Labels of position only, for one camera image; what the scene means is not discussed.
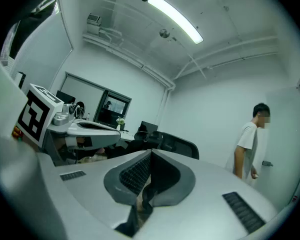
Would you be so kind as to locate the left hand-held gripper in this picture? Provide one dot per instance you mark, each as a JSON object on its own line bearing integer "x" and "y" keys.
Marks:
{"x": 35, "y": 114}

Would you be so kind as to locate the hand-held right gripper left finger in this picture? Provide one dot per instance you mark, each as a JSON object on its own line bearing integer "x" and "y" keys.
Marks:
{"x": 90, "y": 184}

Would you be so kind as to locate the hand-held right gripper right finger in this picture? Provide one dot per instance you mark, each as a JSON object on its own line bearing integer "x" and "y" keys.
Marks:
{"x": 202, "y": 209}

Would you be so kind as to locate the black swivel chair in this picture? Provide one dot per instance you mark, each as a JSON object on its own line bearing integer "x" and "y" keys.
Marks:
{"x": 137, "y": 146}

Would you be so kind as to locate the white flower vase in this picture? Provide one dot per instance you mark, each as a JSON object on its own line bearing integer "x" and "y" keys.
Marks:
{"x": 120, "y": 121}

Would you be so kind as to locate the window with roller blind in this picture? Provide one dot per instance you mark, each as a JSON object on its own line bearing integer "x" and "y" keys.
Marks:
{"x": 85, "y": 94}

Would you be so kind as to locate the black brimmed hat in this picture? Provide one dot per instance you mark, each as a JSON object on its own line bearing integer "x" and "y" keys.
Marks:
{"x": 141, "y": 134}

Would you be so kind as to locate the white ceiling pipes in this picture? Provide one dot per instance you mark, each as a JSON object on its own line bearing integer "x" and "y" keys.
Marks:
{"x": 130, "y": 59}

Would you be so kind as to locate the ceiling air conditioner unit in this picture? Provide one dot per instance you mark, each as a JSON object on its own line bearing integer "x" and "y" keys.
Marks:
{"x": 93, "y": 24}

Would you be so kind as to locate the frosted glass door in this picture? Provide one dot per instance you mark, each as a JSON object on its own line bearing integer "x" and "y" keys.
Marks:
{"x": 282, "y": 134}

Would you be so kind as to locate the round smoke detector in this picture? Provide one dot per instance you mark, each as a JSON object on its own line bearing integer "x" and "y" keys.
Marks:
{"x": 164, "y": 33}

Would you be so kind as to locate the long ceiling light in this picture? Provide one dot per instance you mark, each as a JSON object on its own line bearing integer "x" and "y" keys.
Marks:
{"x": 176, "y": 16}

